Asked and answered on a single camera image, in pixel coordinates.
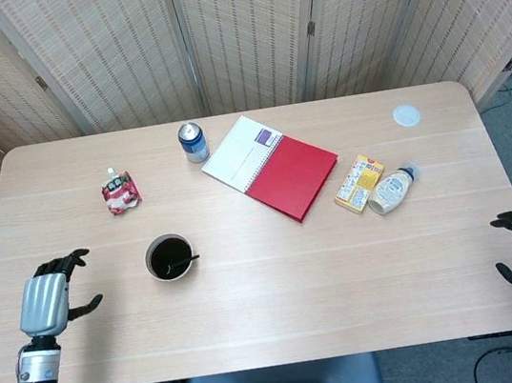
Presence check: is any red drink pouch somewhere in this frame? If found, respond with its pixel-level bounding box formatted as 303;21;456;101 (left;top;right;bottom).
97;163;145;219

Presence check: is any small black spoon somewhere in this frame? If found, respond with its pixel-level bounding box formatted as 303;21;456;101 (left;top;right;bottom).
162;253;203;277

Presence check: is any cup of black coffee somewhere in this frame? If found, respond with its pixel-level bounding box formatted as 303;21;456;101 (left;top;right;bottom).
140;230;200;286

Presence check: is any yellow snack box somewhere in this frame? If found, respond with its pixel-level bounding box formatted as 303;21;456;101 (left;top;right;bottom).
327;150;393;218

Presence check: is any blue soda can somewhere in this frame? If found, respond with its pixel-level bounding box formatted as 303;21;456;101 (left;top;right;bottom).
174;119;212;166

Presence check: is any round white lid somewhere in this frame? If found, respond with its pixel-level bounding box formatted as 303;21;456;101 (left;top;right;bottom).
391;101;424;131

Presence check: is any open red spiral notebook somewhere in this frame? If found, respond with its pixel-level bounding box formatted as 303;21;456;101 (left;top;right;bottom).
194;101;348;237

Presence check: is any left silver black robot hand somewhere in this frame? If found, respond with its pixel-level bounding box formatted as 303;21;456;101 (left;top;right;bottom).
9;245;109;342

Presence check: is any bamboo folding screen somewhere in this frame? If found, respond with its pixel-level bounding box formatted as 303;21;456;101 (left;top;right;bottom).
0;0;512;205

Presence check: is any white mayonnaise squeeze bottle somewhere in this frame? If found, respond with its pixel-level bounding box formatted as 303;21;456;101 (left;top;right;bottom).
362;162;426;219

